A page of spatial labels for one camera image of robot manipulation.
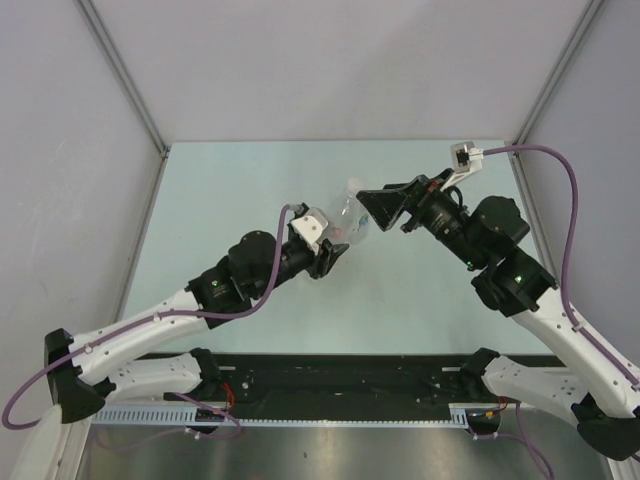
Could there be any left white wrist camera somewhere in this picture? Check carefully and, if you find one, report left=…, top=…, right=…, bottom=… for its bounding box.
left=289, top=207, right=329, bottom=256

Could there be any clear unlabeled plastic bottle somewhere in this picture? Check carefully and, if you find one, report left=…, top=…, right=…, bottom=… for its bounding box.
left=325, top=178, right=369, bottom=245

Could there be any aluminium frame post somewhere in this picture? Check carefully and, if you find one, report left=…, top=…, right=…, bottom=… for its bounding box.
left=509, top=0, right=609, bottom=145
left=73, top=0, right=169, bottom=159

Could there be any right aluminium frame post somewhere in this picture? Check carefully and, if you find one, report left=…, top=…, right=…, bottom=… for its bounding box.
left=509, top=0, right=609, bottom=145

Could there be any slotted cable duct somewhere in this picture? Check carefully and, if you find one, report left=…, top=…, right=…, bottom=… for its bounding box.
left=92, top=403, right=502, bottom=430

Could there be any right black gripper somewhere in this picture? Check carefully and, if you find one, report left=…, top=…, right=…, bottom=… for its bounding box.
left=356, top=168, right=485, bottom=270

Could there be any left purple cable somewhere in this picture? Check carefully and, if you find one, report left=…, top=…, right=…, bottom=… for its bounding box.
left=2, top=203, right=304, bottom=431

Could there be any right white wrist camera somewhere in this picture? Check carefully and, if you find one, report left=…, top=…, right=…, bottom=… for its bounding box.
left=442, top=141, right=484, bottom=190

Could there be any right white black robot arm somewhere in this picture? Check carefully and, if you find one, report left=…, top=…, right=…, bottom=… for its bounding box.
left=356, top=175, right=639, bottom=461

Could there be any left aluminium frame post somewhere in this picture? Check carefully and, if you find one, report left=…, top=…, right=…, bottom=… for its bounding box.
left=73, top=0, right=169, bottom=159

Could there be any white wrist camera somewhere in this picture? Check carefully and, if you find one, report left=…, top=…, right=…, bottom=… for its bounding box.
left=289, top=207, right=329, bottom=256
left=442, top=141, right=484, bottom=190

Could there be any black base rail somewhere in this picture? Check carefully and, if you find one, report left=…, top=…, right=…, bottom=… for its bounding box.
left=164, top=349, right=501, bottom=409

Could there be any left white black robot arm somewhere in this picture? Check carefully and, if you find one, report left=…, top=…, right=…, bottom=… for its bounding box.
left=44, top=228, right=349, bottom=424

